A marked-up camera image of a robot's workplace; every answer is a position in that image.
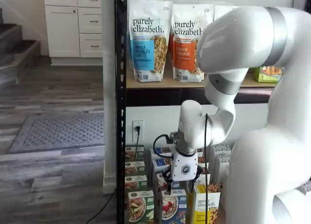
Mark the green oatmeal box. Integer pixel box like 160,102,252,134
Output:
125,160,146,177
125,145,145,162
125,174,148,192
128,190,155,223

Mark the white wall outlet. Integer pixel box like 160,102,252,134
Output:
132,120,144,143

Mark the wooden shelf board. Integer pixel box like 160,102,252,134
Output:
126,63,276,89

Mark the granola bag orange label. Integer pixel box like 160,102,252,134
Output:
171,4,216,83
168,34,174,62

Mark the black floor cable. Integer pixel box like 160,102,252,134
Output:
81,185,118,224

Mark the long black robot cable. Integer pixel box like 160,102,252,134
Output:
203,113,210,224

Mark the black metal shelf rack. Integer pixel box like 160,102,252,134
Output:
114,0,276,224

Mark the white drawer cabinet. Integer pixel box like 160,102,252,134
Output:
44,0,103,67

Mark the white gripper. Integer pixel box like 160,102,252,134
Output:
162,150,204,195

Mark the grey door mat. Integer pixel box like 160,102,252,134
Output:
6,113,105,155

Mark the dark wooden staircase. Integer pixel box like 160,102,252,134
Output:
0,7,41,89

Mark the black plug with cable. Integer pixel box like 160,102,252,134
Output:
134,125,142,160

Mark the green Bobo's apple pie box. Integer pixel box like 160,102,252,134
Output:
253,65,284,84

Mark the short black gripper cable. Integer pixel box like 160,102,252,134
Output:
152,134,176,159

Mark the blue and white oatmeal box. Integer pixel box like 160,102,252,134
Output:
155,170,173,190
155,188,188,224
149,147,176,161
151,157,174,181

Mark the granola bag blue label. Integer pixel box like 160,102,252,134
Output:
128,0,173,83

